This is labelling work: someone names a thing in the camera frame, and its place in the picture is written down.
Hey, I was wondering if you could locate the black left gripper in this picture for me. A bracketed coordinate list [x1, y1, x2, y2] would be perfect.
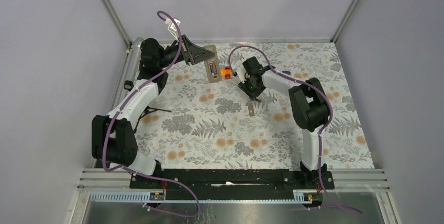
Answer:
[158, 35, 215, 69]

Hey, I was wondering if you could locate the grey battery cover strip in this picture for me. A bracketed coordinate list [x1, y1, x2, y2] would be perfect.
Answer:
[248, 104, 255, 117]

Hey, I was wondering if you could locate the grey remote control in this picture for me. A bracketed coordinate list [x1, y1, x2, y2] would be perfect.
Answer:
[204, 44, 222, 83]

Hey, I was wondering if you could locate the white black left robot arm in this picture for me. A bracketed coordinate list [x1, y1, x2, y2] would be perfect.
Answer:
[92, 35, 217, 188]

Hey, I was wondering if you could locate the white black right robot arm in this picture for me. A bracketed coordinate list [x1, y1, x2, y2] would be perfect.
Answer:
[237, 57, 330, 188]

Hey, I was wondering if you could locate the orange toy car chassis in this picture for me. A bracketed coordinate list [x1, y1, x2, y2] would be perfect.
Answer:
[220, 66, 234, 79]

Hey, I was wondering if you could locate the floral patterned table mat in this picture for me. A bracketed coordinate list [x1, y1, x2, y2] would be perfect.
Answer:
[135, 43, 374, 169]

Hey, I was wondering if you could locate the black mini tripod stand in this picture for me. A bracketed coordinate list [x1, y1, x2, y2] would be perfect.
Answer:
[133, 106, 172, 133]

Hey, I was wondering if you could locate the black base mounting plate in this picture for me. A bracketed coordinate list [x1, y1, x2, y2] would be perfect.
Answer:
[129, 165, 335, 200]

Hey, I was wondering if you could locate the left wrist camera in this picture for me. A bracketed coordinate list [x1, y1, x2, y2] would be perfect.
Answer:
[165, 18, 181, 35]

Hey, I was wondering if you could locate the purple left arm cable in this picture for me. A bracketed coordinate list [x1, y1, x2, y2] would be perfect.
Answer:
[102, 10, 201, 219]

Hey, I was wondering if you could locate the white slotted cable duct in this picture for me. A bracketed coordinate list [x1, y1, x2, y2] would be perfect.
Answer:
[89, 190, 323, 205]

